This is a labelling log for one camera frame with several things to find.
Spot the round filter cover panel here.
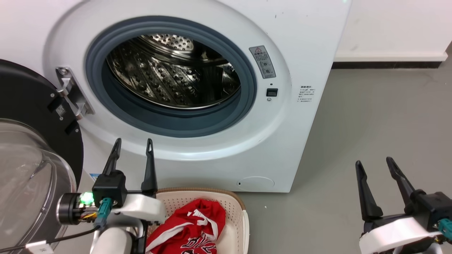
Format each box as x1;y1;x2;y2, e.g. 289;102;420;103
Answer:
237;176;275;192

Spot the white front-load washing machine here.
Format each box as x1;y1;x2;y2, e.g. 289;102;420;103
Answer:
0;0;353;193

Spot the white and black baseboard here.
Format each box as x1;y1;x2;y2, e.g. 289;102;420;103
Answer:
332;52;448;69

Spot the black round washer door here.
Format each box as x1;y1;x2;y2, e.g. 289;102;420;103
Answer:
0;59;84;254

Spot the teal connector black cable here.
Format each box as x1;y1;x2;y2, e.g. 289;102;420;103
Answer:
0;198;113;254

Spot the perforated steel washer drum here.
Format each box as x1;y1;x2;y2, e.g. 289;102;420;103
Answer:
106;34;242;109

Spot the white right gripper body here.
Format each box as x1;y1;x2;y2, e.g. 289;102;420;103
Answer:
359;217;444;254

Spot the red and white sports jersey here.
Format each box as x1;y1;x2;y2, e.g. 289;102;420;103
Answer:
145;199;226;254

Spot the silver metal door hinge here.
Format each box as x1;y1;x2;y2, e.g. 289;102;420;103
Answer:
56;66;95;120

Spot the beige perforated laundry basket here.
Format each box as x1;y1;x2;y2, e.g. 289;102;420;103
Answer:
147;188;250;254

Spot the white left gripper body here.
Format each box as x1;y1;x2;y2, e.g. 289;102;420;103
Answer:
112;192;167;226

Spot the grey rubber door gasket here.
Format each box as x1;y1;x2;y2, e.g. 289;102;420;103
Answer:
85;16;257;138

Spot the grey warning label sticker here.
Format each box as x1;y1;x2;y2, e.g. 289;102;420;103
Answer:
249;45;276;79

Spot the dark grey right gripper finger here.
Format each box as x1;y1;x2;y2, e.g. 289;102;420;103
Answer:
386;157;424;214
355;161;384;222

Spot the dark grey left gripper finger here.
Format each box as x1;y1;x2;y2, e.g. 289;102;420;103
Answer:
141;138;158;196
102;138;122;175

